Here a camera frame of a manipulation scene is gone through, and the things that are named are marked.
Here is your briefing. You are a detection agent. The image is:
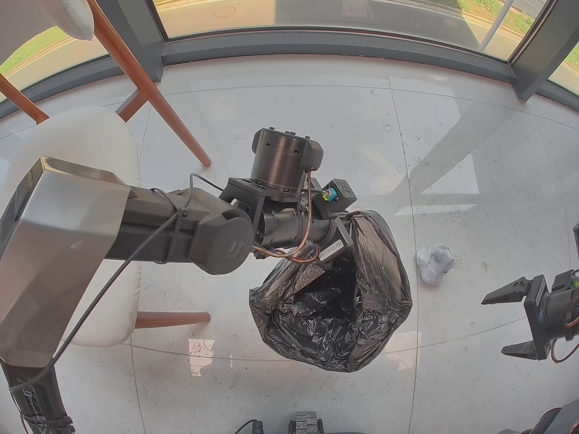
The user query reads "crumpled white paper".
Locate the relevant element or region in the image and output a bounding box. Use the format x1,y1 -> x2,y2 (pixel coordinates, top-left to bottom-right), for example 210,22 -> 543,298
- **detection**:
416,243 -> 456,286

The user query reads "white cushioned wooden chair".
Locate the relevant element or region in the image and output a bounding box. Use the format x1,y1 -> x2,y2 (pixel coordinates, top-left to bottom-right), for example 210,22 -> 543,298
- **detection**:
0,0 -> 212,348

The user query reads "black plastic bag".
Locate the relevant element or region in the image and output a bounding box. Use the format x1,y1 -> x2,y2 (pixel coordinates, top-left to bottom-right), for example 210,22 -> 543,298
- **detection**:
248,209 -> 413,373

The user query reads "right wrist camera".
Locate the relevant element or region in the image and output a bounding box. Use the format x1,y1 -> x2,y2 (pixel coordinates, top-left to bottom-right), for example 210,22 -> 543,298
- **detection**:
553,269 -> 579,292

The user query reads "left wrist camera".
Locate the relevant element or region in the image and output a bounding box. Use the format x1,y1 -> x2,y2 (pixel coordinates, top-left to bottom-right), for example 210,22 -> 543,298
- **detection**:
316,178 -> 356,212

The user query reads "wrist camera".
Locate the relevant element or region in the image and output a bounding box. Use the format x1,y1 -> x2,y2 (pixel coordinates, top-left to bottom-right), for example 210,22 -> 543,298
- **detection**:
316,178 -> 356,212
553,269 -> 579,292

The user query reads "window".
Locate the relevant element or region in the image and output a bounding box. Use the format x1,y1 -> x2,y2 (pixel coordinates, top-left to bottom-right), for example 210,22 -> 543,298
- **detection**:
0,0 -> 579,121

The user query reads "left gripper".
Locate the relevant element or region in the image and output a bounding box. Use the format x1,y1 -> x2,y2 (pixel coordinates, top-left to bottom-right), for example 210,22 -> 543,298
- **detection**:
260,205 -> 355,266

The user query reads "black cable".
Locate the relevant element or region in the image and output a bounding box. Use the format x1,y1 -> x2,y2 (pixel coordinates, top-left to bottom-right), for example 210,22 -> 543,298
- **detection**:
45,172 -> 222,370

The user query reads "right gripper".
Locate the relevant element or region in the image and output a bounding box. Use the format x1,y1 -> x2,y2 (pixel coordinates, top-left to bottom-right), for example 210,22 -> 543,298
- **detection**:
481,274 -> 579,361

